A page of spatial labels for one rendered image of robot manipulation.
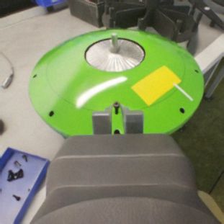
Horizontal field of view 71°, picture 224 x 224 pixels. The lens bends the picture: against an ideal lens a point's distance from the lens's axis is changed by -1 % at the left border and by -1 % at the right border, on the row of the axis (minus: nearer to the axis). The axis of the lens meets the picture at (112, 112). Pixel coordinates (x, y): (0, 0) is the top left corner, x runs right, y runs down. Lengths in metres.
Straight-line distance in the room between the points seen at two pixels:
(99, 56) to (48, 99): 0.11
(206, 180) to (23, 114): 1.29
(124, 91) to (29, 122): 0.30
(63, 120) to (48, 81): 0.08
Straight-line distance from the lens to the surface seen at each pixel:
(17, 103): 0.52
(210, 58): 0.68
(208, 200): 0.71
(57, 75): 0.28
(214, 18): 0.89
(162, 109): 0.23
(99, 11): 0.79
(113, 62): 0.27
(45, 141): 0.41
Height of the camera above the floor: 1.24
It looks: 52 degrees down
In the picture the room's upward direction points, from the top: 3 degrees counter-clockwise
